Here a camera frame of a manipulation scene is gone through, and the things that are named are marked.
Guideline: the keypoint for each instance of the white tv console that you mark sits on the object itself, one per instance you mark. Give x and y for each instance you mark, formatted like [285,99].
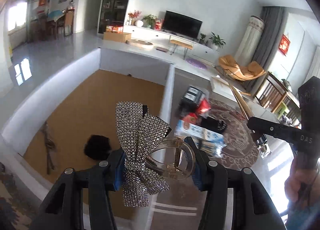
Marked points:
[162,39]

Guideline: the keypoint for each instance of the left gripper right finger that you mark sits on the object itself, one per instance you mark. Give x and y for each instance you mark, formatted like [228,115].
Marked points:
[252,205]

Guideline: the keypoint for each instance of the cotton swabs plastic bag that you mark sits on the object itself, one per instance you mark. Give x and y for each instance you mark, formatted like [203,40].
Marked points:
[212,149]

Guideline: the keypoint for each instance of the wooden dining chair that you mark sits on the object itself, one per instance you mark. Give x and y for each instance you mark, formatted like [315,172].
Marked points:
[272,94]

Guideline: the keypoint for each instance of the potted green plant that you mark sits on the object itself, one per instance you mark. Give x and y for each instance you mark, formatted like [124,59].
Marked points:
[216,41]

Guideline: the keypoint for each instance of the black sequined fabric pouch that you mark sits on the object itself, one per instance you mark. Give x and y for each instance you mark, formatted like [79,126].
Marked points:
[97,148]

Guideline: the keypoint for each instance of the red packet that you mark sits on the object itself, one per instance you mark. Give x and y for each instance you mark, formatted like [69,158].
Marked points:
[192,113]

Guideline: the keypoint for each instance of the person's right hand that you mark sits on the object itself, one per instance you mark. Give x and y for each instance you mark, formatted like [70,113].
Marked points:
[295,180]

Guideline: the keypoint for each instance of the small wooden bench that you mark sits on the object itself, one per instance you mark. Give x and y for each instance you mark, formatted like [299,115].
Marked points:
[177,44]

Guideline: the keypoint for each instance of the grey curtain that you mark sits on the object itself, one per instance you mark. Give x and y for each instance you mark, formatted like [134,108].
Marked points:
[274,18]

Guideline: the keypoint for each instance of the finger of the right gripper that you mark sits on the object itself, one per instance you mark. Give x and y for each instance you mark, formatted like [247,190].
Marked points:
[276,130]

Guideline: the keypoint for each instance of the red flower vase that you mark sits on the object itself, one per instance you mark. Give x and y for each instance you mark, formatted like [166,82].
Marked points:
[133,16]

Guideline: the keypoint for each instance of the blue white medicine box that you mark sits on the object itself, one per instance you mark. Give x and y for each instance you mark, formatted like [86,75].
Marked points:
[186,129]

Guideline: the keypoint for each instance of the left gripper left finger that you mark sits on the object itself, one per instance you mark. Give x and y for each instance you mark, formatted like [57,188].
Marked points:
[63,206]

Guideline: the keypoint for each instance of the white standing air conditioner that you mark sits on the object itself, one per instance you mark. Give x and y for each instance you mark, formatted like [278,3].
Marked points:
[248,45]

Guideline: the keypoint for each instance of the black velvet pouch with chain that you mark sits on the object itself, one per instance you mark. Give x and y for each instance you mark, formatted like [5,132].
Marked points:
[214,125]

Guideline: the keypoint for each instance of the black box with pictures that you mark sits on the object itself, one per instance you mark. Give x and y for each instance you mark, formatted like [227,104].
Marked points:
[192,95]

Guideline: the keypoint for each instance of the white foam board stack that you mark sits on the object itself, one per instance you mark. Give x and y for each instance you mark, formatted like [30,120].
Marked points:
[217,82]

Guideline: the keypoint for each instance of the cardboard box on floor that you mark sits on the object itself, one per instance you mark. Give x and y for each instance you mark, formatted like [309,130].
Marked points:
[117,37]

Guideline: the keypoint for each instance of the white storage box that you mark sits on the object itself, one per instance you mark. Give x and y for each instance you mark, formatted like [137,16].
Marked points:
[77,102]

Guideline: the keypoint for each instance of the brown hair clip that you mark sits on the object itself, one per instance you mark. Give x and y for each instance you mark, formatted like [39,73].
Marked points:
[50,147]

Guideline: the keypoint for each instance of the orange lounge chair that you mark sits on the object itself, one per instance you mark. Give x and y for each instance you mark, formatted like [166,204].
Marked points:
[238,72]

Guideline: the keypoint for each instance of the rhinestone bow hair clip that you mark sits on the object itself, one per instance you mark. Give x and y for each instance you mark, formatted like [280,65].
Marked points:
[141,134]

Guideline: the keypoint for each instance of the black flat television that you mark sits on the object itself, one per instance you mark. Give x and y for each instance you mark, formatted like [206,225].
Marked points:
[181,24]

